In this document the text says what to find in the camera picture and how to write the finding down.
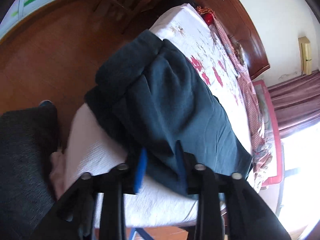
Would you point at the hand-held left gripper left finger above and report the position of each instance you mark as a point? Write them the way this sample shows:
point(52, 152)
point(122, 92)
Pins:
point(140, 170)

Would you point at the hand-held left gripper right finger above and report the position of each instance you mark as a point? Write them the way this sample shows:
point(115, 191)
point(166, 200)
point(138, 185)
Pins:
point(180, 166)

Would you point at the dark pants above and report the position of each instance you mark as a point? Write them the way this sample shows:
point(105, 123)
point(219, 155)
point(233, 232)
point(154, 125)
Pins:
point(170, 105)

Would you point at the blue stool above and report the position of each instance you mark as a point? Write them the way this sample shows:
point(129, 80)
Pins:
point(140, 235)

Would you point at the pink patterned quilt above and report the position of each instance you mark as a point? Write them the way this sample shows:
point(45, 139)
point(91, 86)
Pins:
point(250, 100)

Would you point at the blue shoe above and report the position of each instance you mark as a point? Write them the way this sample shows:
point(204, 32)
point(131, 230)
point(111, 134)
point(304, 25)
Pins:
point(46, 103)

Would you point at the window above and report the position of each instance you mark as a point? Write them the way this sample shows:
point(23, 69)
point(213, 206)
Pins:
point(300, 167)

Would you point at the bed with pink floral sheet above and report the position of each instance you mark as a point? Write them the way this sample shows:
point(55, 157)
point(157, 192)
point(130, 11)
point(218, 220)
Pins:
point(200, 42)

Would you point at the mauve curtain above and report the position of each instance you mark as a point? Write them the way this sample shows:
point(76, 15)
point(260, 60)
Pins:
point(295, 100)

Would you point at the red pillow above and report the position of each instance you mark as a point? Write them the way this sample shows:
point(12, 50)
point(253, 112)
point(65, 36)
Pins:
point(208, 18)

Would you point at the wooden headboard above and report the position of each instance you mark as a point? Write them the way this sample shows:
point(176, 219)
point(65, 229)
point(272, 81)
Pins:
point(237, 25)

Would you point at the orange tasselled cloth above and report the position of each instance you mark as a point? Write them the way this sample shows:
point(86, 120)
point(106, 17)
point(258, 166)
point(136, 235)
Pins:
point(205, 10)

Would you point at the pale wooden plank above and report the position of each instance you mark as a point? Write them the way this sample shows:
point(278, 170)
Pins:
point(305, 55)

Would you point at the pink bed rail guard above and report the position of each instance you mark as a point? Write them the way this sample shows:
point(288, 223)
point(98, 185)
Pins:
point(273, 120)

